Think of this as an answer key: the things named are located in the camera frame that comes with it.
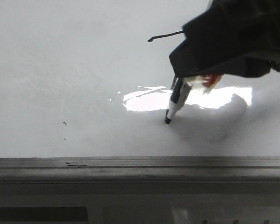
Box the white whiteboard with grey frame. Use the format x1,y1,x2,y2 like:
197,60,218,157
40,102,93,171
0,0,280,184

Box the white black whiteboard marker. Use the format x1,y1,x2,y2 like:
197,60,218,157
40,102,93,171
165,73,224,125

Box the black panel below whiteboard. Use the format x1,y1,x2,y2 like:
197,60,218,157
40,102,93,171
0,207,89,222

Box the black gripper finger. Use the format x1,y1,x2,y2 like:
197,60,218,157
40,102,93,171
169,0,280,78

